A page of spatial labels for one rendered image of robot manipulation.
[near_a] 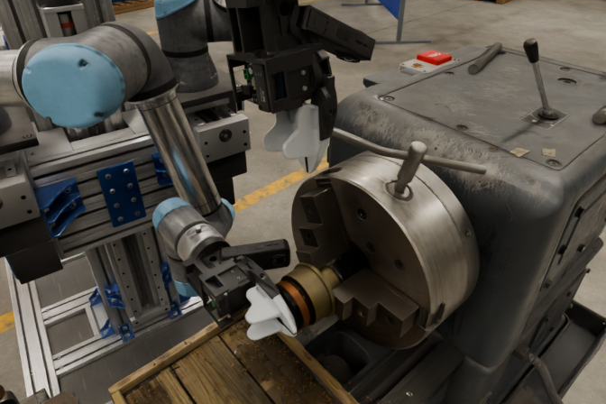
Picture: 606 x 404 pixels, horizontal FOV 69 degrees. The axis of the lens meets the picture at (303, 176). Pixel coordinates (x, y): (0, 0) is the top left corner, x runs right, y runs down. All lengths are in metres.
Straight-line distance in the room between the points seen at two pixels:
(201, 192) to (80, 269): 1.34
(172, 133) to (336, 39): 0.45
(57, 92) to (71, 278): 1.52
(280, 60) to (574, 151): 0.53
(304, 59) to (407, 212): 0.29
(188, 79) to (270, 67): 0.75
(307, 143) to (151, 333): 1.42
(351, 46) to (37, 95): 0.44
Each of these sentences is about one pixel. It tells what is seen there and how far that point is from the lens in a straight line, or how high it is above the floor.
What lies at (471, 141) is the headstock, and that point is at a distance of 0.77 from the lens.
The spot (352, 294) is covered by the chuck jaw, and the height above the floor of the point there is 1.10.
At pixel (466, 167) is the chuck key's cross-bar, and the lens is 0.63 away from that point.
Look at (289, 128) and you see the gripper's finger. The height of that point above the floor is 1.36.
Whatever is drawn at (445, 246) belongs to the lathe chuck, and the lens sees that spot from 0.66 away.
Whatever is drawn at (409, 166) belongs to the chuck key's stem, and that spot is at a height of 1.28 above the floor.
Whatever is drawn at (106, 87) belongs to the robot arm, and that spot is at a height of 1.37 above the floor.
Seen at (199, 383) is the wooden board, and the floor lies 0.89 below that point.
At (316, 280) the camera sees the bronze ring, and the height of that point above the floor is 1.12.
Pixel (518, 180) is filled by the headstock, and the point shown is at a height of 1.24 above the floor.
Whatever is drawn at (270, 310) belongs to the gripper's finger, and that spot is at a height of 1.10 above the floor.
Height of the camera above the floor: 1.60
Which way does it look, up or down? 34 degrees down
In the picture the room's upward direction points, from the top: straight up
